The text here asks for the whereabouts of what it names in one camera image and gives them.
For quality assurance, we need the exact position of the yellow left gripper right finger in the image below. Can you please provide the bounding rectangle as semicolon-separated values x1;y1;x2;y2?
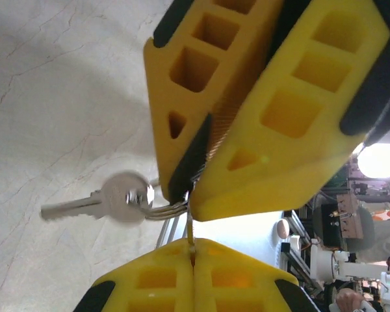
193;238;320;312

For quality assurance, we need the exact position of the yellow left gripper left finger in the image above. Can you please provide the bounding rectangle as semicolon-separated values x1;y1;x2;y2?
73;238;196;312

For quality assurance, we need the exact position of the silver key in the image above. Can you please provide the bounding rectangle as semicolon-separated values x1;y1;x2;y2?
40;171;156;224

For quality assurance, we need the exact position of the beige round knob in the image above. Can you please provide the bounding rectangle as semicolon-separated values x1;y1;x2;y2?
275;218;291;241

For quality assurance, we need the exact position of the white machine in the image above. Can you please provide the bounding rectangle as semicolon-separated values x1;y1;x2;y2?
310;239;390;293

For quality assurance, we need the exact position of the bright round lamp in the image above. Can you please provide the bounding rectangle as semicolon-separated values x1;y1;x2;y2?
356;142;390;179

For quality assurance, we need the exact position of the wooden block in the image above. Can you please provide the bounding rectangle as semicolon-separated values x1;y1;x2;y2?
336;193;365;240

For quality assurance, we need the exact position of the person's hand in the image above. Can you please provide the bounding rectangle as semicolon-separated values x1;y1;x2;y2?
335;287;367;312

